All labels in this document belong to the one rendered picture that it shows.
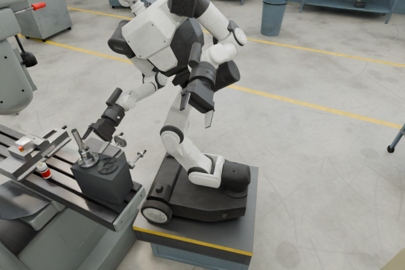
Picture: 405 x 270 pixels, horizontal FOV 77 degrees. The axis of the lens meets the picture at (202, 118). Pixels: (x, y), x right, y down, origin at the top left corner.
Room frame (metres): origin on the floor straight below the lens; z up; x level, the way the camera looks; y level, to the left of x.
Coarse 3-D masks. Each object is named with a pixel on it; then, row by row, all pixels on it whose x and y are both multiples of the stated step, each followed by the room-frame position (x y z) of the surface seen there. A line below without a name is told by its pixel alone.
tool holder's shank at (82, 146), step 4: (72, 132) 0.76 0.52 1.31; (76, 132) 0.77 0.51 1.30; (76, 136) 0.76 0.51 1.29; (80, 136) 0.78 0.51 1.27; (76, 140) 0.76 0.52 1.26; (80, 140) 0.77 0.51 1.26; (80, 144) 0.76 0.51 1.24; (84, 144) 0.78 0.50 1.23; (80, 148) 0.76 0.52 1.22; (84, 148) 0.77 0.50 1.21
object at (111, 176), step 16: (80, 160) 0.77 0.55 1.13; (96, 160) 0.77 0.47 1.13; (112, 160) 0.77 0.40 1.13; (80, 176) 0.73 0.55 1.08; (96, 176) 0.70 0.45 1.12; (112, 176) 0.69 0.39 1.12; (128, 176) 0.77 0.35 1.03; (96, 192) 0.71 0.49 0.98; (112, 192) 0.68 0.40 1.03; (128, 192) 0.74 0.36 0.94
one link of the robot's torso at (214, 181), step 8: (216, 160) 1.16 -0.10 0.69; (224, 160) 1.15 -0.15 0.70; (216, 168) 1.05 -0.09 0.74; (192, 176) 1.01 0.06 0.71; (200, 176) 1.01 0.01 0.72; (208, 176) 1.00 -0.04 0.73; (216, 176) 0.99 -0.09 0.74; (200, 184) 1.01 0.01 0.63; (208, 184) 0.99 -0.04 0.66; (216, 184) 0.98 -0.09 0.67
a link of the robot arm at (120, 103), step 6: (114, 90) 1.02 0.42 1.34; (120, 90) 1.03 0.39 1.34; (114, 96) 0.99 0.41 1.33; (120, 96) 1.02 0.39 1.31; (126, 96) 1.00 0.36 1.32; (132, 96) 1.01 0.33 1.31; (108, 102) 0.95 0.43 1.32; (114, 102) 0.97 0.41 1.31; (120, 102) 0.98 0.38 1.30; (126, 102) 0.97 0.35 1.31; (132, 102) 0.99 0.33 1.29; (114, 108) 0.94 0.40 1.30; (120, 108) 0.95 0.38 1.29; (126, 108) 0.98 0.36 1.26; (120, 114) 0.93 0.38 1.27
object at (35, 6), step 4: (32, 4) 1.07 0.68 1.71; (36, 4) 1.08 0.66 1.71; (40, 4) 1.10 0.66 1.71; (44, 4) 1.11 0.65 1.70; (24, 8) 1.04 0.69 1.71; (28, 8) 1.05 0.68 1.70; (32, 8) 1.06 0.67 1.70; (36, 8) 1.07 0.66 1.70; (16, 12) 1.00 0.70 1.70; (20, 12) 1.02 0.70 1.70
